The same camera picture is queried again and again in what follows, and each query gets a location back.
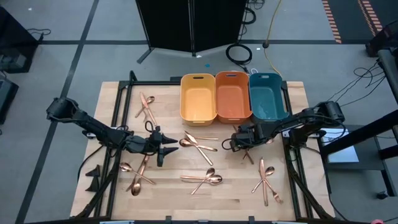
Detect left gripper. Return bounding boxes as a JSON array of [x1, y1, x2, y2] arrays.
[[124, 126, 180, 167]]

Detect copper cutlery cluster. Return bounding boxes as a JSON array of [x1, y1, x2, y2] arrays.
[[126, 154, 150, 192]]

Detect long silver spoon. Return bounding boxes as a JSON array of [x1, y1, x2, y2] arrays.
[[180, 174, 223, 186]]

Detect orange plastic bin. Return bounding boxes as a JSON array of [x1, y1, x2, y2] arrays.
[[215, 70, 253, 124]]

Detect teal plastic bin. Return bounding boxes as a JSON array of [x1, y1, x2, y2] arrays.
[[248, 72, 290, 123]]

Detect yellow plastic bin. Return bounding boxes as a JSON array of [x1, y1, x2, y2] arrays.
[[180, 73, 218, 127]]

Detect black triangular spare finger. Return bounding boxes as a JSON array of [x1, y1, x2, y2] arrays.
[[85, 164, 102, 178], [85, 177, 101, 192]]

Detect white paper sheet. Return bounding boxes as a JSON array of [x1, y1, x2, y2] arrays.
[[321, 128, 360, 164]]

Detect black diagonal metal beam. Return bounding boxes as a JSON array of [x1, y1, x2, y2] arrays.
[[320, 109, 398, 158]]

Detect black folding partition screen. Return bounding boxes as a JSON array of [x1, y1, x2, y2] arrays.
[[135, 0, 248, 65]]

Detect dark grey side table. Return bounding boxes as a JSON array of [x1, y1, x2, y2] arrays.
[[317, 124, 398, 197]]

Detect grey metal pole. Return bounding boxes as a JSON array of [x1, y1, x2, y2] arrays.
[[377, 49, 398, 105]]

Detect grey equipment box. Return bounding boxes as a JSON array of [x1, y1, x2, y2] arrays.
[[0, 77, 19, 125]]

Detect black cabinet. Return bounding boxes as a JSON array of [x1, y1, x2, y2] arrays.
[[0, 6, 40, 74]]

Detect black metal table frame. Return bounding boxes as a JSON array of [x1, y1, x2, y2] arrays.
[[73, 70, 336, 224]]

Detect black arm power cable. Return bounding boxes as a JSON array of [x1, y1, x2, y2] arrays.
[[76, 143, 105, 183]]

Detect coiled black cable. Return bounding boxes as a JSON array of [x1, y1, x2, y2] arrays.
[[225, 43, 253, 66]]

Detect yellow extension cable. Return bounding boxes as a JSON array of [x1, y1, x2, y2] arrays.
[[262, 0, 283, 77]]

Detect black floor cable loop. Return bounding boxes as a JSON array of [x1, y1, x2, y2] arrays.
[[239, 0, 257, 26]]

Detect black cable bundle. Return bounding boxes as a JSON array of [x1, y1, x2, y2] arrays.
[[326, 60, 388, 111]]

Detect thin black floor cable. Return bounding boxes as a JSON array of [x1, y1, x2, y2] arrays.
[[27, 27, 52, 43]]

